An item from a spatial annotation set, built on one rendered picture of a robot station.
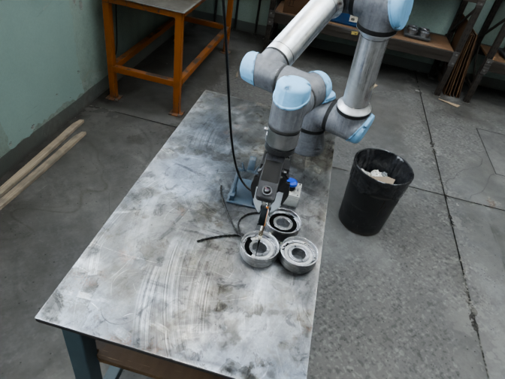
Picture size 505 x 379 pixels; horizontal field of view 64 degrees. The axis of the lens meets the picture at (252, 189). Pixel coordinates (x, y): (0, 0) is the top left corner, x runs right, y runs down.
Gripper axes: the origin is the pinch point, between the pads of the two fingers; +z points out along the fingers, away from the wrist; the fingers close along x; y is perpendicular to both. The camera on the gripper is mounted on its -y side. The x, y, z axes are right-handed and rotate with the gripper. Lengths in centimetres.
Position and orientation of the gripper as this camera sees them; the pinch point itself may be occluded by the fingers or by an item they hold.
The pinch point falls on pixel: (264, 211)
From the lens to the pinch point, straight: 104.5
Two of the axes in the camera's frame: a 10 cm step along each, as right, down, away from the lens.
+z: -1.5, 7.6, 6.4
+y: 1.7, -6.1, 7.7
